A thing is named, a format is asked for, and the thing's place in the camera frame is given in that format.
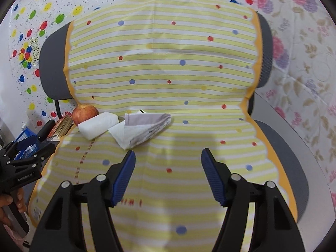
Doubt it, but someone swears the floral plastic sheet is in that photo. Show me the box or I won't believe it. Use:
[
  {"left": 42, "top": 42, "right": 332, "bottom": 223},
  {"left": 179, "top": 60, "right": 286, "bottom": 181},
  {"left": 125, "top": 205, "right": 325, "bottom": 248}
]
[{"left": 247, "top": 0, "right": 336, "bottom": 216}]

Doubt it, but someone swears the red apple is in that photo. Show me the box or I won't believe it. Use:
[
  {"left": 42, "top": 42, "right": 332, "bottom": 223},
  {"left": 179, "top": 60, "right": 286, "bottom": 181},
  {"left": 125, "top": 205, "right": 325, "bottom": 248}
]
[{"left": 71, "top": 104, "right": 100, "bottom": 126}]

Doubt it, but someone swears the clear snack packet yellow label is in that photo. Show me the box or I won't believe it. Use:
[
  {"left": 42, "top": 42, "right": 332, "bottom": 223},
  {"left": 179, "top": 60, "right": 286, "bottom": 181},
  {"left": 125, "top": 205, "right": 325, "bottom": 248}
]
[{"left": 47, "top": 114, "right": 75, "bottom": 140}]

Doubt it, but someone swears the folded white cloth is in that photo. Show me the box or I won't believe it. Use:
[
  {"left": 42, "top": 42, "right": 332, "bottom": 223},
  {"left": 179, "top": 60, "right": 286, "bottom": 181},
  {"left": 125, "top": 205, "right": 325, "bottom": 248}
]
[{"left": 108, "top": 112, "right": 172, "bottom": 151}]

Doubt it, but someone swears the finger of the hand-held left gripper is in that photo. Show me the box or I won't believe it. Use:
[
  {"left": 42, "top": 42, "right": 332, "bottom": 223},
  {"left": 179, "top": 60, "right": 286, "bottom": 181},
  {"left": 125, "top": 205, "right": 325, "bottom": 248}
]
[
  {"left": 5, "top": 142, "right": 57, "bottom": 168},
  {"left": 5, "top": 119, "right": 55, "bottom": 153}
]

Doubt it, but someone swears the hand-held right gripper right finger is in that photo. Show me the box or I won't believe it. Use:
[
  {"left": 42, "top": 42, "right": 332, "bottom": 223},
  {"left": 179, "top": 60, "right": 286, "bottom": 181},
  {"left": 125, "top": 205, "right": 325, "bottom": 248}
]
[{"left": 201, "top": 148, "right": 306, "bottom": 252}]

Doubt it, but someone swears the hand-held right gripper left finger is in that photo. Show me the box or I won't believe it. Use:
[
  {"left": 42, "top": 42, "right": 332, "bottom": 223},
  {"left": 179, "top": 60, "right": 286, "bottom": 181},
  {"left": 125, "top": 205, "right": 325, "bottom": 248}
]
[{"left": 31, "top": 150, "right": 136, "bottom": 252}]

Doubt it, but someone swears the blue plastic basket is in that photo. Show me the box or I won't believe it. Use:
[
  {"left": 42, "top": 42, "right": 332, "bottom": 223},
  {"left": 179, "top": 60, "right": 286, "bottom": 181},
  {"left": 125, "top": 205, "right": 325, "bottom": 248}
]
[{"left": 13, "top": 130, "right": 40, "bottom": 160}]

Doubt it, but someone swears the grey office chair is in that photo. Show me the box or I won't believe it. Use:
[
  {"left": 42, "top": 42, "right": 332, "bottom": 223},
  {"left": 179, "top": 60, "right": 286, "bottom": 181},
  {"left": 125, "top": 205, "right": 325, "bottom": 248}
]
[{"left": 39, "top": 12, "right": 310, "bottom": 222}]

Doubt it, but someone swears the polka dot plastic sheet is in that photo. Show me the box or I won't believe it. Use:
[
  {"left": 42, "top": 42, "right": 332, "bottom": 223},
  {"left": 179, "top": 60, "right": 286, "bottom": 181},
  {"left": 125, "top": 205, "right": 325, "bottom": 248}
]
[{"left": 5, "top": 0, "right": 258, "bottom": 137}]

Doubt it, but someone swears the person's left hand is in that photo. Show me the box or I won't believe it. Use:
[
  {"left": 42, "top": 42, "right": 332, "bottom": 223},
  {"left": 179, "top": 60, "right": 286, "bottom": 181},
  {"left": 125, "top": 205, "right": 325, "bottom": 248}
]
[{"left": 0, "top": 188, "right": 27, "bottom": 227}]

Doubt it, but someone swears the yellow striped dotted cloth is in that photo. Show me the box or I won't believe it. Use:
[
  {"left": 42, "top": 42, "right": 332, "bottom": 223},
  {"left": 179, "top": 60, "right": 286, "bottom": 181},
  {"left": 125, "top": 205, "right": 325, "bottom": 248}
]
[{"left": 28, "top": 0, "right": 298, "bottom": 252}]

